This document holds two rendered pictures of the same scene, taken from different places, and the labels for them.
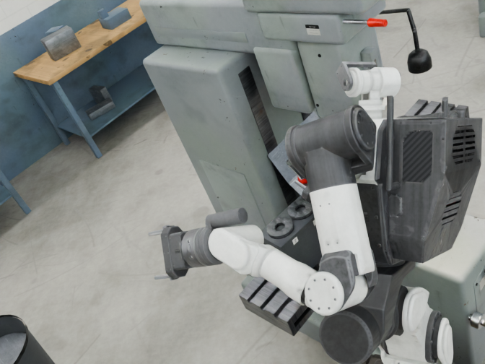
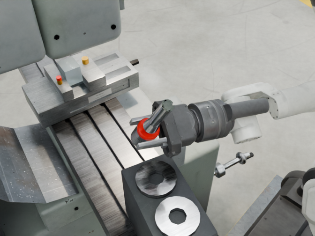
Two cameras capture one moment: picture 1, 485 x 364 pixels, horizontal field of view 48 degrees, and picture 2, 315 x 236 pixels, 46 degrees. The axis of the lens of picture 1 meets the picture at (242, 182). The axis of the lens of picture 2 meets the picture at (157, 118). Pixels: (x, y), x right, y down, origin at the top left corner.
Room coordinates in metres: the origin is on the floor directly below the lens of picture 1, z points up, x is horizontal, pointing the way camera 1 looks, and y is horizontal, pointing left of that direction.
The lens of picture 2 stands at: (1.38, 0.29, 1.84)
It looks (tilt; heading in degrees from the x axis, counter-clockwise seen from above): 48 degrees down; 272
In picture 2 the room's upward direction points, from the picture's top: straight up
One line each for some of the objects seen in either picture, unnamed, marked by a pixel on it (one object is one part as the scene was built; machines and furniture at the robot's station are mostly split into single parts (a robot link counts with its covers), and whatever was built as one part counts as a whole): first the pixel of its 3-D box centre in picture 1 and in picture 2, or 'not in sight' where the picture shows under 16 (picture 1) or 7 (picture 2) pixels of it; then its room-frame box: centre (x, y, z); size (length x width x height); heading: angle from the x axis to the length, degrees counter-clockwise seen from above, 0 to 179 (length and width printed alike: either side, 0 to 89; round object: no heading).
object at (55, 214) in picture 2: not in sight; (98, 151); (1.60, -0.47, 0.83); 0.50 x 0.35 x 0.12; 33
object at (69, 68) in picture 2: not in sight; (70, 71); (1.68, -0.58, 1.08); 0.06 x 0.05 x 0.06; 125
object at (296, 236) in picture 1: (298, 237); (165, 218); (1.37, -0.10, 1.07); 0.22 x 0.12 x 0.20; 117
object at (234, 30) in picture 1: (226, 13); not in sight; (2.02, -0.20, 1.66); 0.80 x 0.23 x 0.20; 33
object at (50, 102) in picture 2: not in sight; (81, 81); (1.65, -0.60, 1.02); 0.35 x 0.15 x 0.11; 35
